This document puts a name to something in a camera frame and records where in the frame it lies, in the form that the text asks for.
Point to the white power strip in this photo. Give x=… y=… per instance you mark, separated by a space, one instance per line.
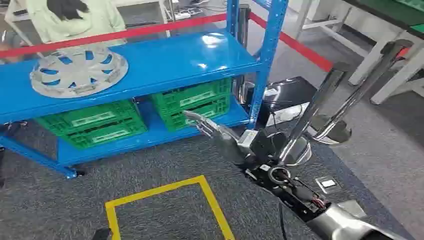
x=182 y=15

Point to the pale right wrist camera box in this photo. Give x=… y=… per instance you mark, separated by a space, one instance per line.
x=247 y=139

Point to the grey floor cover plate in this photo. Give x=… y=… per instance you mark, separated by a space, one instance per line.
x=352 y=208

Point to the black robot left foot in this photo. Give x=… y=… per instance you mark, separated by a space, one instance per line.
x=102 y=234

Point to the person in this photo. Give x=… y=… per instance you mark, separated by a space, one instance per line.
x=99 y=23

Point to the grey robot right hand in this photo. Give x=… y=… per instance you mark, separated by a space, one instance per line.
x=228 y=142

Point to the red barrier belt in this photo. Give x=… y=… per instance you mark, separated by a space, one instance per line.
x=116 y=35
x=298 y=47

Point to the silver wheel hubcap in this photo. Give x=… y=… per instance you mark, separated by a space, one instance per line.
x=79 y=78

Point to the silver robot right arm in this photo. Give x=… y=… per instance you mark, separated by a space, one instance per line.
x=334 y=222

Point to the chrome stanchion post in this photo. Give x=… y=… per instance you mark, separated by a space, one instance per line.
x=364 y=86
x=318 y=99
x=244 y=30

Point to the black glossy rounded base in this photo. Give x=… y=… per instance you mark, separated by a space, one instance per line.
x=285 y=94

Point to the yellow floor tape frame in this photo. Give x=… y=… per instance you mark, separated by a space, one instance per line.
x=212 y=202

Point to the blue metal shelf rack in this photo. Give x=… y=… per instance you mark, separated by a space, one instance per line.
x=165 y=63

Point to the green plastic crate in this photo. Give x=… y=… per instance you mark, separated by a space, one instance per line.
x=195 y=102
x=96 y=124

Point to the white table with green top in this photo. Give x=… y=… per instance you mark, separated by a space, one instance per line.
x=374 y=56

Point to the silver floor outlet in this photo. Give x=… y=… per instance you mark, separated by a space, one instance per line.
x=328 y=184

